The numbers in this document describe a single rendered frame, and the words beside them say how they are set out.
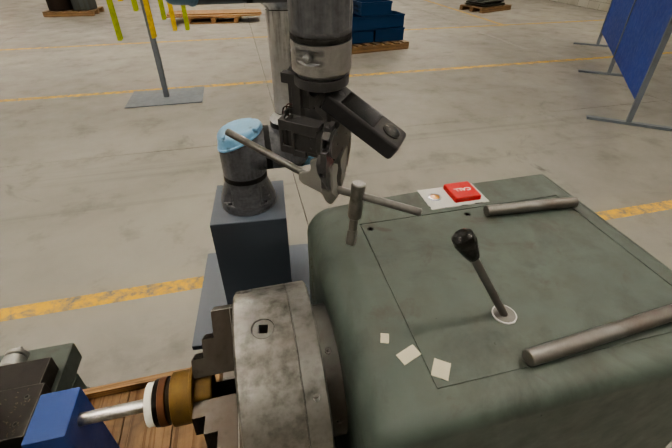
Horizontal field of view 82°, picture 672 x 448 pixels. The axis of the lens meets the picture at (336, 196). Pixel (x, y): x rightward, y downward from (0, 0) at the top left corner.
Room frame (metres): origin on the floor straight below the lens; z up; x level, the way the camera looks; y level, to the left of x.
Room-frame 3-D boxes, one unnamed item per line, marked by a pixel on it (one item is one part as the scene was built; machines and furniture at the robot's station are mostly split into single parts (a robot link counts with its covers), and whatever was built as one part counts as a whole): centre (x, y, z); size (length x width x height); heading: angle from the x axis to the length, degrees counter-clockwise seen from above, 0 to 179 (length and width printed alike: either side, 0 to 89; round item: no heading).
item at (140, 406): (0.33, 0.36, 1.08); 0.13 x 0.07 x 0.07; 103
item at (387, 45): (7.63, -0.63, 0.39); 1.20 x 0.80 x 0.79; 111
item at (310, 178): (0.51, 0.03, 1.42); 0.06 x 0.03 x 0.09; 66
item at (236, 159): (0.92, 0.24, 1.27); 0.13 x 0.12 x 0.14; 102
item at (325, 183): (0.49, 0.01, 1.46); 0.05 x 0.02 x 0.09; 156
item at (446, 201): (0.71, -0.25, 1.23); 0.13 x 0.08 x 0.06; 103
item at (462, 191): (0.72, -0.28, 1.26); 0.06 x 0.06 x 0.02; 13
